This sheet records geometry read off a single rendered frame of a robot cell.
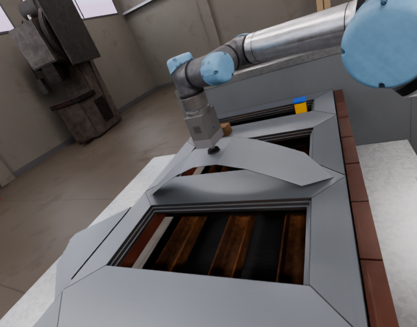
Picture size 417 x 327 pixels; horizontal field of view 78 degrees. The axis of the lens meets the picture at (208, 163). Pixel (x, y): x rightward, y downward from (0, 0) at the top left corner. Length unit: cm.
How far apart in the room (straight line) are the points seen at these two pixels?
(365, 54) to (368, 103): 118
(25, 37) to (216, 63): 640
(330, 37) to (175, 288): 64
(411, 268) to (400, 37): 57
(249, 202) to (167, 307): 37
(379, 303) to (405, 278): 23
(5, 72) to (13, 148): 169
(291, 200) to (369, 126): 98
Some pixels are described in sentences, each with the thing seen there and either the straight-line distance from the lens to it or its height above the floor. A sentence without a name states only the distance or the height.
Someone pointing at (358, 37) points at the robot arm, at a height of 125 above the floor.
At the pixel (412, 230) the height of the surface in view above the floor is 68.
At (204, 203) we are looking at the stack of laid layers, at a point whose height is 84.
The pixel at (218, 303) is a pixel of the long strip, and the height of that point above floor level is 85.
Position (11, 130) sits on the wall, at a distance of 711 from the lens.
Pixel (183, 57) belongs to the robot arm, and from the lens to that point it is 73.
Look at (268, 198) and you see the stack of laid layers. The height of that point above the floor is 85.
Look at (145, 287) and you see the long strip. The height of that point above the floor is 85.
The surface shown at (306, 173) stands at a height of 88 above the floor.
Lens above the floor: 133
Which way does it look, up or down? 26 degrees down
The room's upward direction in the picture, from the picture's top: 22 degrees counter-clockwise
